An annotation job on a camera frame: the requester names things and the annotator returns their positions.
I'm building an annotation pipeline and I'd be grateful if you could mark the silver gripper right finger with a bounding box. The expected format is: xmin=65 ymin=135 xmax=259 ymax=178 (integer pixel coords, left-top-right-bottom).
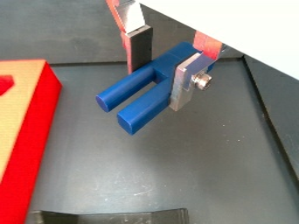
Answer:
xmin=169 ymin=31 xmax=224 ymax=111

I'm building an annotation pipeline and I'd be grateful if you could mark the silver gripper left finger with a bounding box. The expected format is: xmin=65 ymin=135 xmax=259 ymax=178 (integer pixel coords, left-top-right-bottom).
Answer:
xmin=105 ymin=0 xmax=153 ymax=73

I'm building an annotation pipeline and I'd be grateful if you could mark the blue square-circle peg object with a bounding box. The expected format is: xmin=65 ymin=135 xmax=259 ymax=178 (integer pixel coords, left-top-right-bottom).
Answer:
xmin=95 ymin=41 xmax=215 ymax=136

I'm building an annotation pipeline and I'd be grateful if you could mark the black curved fixture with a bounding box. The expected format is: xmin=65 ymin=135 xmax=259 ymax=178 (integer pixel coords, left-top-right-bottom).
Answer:
xmin=32 ymin=208 xmax=189 ymax=224

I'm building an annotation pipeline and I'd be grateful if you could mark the red shape-sorter block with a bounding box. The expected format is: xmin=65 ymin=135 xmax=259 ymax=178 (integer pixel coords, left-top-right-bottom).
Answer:
xmin=0 ymin=59 xmax=61 ymax=224

